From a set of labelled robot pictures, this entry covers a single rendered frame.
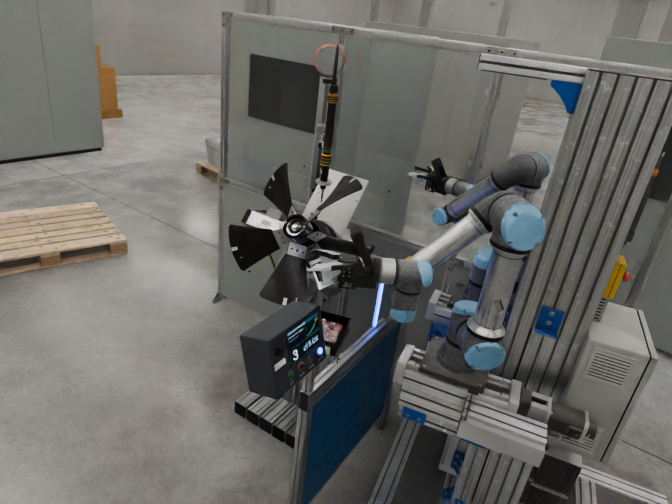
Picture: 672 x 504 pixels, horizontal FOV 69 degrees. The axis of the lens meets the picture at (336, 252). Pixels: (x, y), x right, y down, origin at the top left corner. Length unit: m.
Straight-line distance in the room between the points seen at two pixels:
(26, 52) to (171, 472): 5.69
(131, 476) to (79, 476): 0.23
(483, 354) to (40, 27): 6.66
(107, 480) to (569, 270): 2.22
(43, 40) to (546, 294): 6.64
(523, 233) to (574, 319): 0.53
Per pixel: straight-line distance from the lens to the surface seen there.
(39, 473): 2.87
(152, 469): 2.75
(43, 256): 4.53
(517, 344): 1.89
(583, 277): 1.76
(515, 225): 1.37
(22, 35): 7.27
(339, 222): 2.44
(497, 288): 1.47
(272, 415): 2.84
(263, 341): 1.38
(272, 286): 2.15
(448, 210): 2.19
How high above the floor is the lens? 2.06
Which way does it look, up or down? 25 degrees down
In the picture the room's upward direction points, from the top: 7 degrees clockwise
